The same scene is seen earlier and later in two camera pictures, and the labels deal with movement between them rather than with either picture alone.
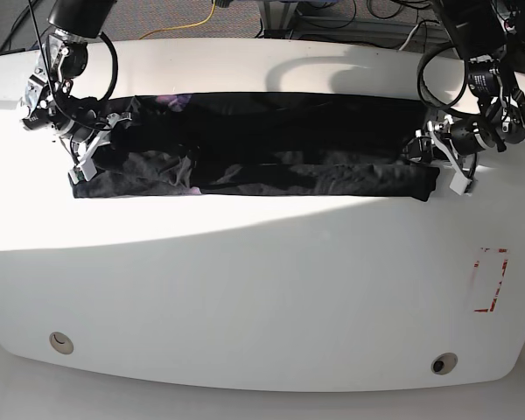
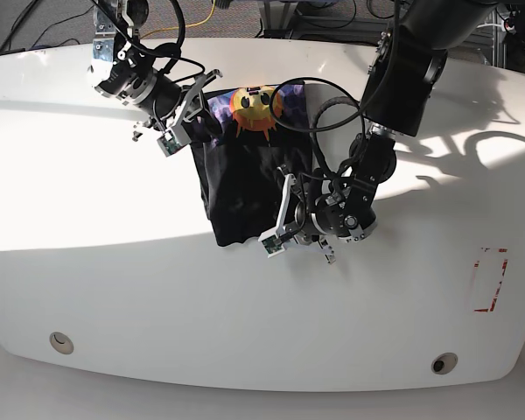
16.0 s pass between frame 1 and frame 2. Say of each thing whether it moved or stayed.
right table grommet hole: stayed
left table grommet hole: stayed
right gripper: moved
